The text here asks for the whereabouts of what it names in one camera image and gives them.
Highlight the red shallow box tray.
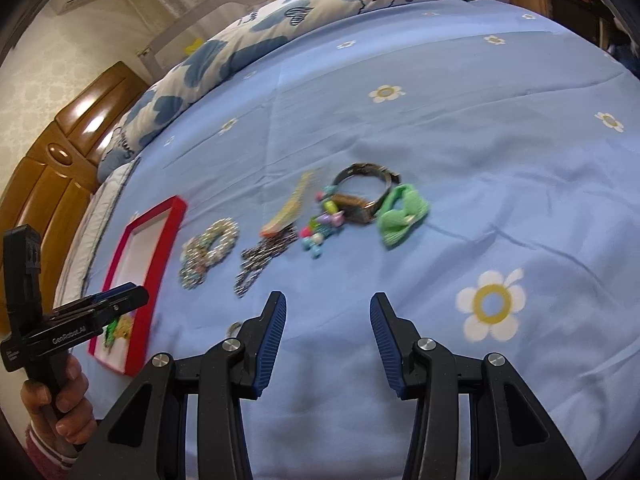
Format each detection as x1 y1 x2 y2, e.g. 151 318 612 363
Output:
89 196 186 377

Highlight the white blue cartoon duvet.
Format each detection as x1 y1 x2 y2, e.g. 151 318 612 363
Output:
96 0 511 183

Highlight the grey bed guard rail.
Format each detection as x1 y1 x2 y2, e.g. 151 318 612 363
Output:
138 0 274 81

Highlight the dark metal chain necklace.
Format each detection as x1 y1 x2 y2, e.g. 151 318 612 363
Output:
233 226 301 299

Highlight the gold square wristwatch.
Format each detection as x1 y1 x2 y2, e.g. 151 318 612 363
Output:
330 162 401 224

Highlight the pearl bead bracelet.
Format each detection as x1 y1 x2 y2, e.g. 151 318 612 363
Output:
178 216 241 291

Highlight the yellow translucent hair claw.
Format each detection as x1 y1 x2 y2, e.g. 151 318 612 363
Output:
114 314 134 341

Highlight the dark side desk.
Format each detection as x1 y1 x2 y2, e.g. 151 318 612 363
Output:
550 0 639 62

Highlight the wooden headboard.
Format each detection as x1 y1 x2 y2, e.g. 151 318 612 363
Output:
0 61 149 313

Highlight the green knitted bow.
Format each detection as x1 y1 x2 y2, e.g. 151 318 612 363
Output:
376 183 431 248

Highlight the left hand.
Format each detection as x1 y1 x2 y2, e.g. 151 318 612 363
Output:
21 356 98 453

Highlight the grey striped pillow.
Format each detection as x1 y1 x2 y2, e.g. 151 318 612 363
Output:
53 159 139 311

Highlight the clear hair comb yellow trim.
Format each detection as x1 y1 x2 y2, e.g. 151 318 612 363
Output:
259 167 324 238

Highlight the green braided bracelet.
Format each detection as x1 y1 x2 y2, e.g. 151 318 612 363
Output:
102 316 122 350

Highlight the colourful bead charm bracelet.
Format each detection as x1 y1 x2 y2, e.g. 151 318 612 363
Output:
298 184 347 260

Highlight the blue floral bed sheet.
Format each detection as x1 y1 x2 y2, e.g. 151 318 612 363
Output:
74 0 640 480

